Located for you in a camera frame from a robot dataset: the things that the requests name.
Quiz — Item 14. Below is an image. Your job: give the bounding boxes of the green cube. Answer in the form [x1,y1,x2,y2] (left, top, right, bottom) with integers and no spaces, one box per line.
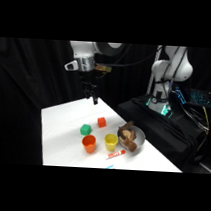
[79,123,93,137]

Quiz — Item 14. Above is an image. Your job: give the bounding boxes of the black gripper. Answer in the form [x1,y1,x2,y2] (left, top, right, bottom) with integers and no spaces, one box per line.
[77,71,101,106]

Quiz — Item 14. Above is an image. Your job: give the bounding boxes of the red cube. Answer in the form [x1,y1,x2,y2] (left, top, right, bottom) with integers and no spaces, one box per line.
[96,116,108,129]

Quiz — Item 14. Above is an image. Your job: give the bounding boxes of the orange plastic cup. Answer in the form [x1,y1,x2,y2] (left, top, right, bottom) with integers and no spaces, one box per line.
[81,134,98,155]

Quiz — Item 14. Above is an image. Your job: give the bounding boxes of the red and white marker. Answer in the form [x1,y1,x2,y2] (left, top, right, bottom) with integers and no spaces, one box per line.
[105,149,127,162]

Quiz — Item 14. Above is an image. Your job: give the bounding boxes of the green base light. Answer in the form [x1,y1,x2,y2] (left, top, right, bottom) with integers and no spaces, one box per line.
[161,104,171,117]

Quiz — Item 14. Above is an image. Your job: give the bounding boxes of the blue backlit keyboard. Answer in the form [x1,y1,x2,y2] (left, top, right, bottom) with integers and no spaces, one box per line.
[188,88,211,107]

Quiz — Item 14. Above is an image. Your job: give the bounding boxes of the grey metal bowl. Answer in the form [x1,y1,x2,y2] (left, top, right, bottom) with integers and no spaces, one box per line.
[116,124,147,156]

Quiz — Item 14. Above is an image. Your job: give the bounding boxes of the yellow plastic cup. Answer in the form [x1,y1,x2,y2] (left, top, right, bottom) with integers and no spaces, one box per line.
[103,133,119,153]

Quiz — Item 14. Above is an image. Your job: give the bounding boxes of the brown wooden pieces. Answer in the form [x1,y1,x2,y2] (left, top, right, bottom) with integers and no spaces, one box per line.
[116,119,140,153]

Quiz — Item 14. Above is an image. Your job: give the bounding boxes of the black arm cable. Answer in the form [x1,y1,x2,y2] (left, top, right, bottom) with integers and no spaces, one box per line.
[94,42,164,70]

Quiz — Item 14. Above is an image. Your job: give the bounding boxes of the yellowish wrist camera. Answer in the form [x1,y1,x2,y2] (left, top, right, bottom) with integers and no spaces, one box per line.
[94,63,113,75]

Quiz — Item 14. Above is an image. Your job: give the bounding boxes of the yellow cable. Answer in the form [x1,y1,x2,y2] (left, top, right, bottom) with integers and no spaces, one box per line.
[200,106,211,136]

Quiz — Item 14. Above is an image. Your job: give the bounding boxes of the black draped robot stand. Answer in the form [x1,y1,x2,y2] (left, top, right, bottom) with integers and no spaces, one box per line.
[113,93,211,174]

